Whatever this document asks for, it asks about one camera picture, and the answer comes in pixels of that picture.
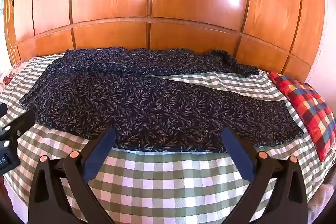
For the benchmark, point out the wooden wardrobe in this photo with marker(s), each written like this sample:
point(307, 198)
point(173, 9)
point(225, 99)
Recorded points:
point(168, 3)

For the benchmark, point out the green white checkered blanket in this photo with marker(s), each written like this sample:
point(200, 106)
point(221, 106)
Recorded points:
point(162, 176)

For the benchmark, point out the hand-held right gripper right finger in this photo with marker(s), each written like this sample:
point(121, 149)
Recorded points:
point(237, 155)

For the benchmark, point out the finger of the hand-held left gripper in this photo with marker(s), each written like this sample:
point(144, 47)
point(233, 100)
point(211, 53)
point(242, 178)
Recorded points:
point(2, 109)
point(23, 120)

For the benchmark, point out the floral bed sheet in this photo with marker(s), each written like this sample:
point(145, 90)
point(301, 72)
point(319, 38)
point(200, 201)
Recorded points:
point(8, 74)

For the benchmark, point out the red plaid pillow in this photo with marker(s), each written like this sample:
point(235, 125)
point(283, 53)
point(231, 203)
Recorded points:
point(307, 106)

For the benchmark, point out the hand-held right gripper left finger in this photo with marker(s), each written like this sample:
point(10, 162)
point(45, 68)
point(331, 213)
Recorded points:
point(99, 155)

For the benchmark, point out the dark leaf-print pants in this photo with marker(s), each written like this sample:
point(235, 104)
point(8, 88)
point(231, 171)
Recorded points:
point(136, 98)

